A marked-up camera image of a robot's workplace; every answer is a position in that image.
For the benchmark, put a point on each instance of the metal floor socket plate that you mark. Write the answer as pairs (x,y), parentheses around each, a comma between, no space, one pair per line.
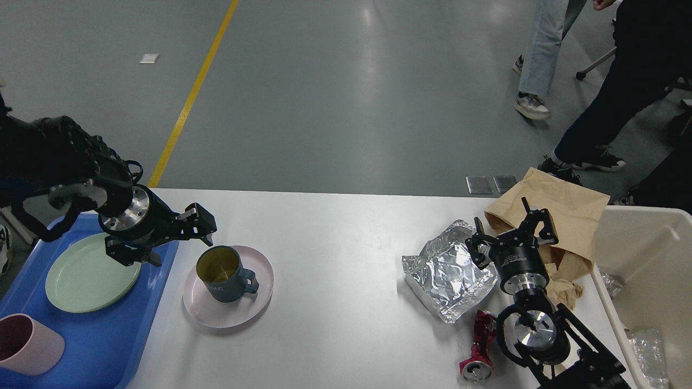
(479,185)

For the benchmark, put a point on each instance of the crushed red soda can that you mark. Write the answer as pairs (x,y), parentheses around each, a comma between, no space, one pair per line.
(479,366)

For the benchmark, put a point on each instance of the white paper on floor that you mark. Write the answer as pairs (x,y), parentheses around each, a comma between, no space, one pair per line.
(149,58)

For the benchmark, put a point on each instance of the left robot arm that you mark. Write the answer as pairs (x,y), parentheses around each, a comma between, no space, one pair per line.
(53,170)

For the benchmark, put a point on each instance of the brown paper bag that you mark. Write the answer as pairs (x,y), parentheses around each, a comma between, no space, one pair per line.
(575,211)

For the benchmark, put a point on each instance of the person in light jeans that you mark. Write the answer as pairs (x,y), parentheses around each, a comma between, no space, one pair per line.
(536,65)

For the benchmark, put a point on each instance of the crumpled aluminium foil tray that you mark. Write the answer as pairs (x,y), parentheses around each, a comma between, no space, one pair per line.
(443,276)

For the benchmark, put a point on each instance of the clear plastic bottle in bin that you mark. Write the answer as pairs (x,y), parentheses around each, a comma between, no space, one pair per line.
(648,349)

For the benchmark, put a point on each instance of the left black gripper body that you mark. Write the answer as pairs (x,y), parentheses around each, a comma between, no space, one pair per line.
(147,221)

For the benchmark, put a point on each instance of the dark teal mug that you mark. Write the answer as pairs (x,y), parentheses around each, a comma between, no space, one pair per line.
(221,270)

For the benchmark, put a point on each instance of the beige plastic bin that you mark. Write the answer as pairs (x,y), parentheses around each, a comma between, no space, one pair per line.
(650,248)

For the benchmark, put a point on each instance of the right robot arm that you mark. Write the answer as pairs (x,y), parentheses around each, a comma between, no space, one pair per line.
(546,338)

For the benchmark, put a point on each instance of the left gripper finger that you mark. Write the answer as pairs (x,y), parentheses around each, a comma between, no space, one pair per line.
(127,255)
(194,223)

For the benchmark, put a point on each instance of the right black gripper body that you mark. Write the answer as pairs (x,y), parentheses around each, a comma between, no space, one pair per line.
(519,263)

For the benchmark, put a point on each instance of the pink mug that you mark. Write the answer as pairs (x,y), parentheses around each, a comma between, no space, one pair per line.
(29,347)

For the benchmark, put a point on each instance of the light green plate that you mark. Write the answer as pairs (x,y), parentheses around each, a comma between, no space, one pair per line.
(84,279)

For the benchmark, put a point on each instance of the crumpled clear plastic wrap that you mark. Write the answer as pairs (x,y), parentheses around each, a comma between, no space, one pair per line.
(613,283)

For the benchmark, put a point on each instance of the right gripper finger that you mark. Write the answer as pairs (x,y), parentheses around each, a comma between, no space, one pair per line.
(480,244)
(536,229)

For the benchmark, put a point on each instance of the rolling chair leg right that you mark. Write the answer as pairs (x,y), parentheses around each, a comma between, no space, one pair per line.
(581,75)

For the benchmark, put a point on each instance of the blue plastic tray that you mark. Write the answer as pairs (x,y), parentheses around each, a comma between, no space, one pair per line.
(103,348)

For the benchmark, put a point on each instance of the pink plate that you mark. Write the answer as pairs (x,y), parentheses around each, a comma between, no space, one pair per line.
(201,306)

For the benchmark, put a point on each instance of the person in dark clothes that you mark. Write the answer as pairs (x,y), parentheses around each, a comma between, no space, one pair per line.
(652,41)

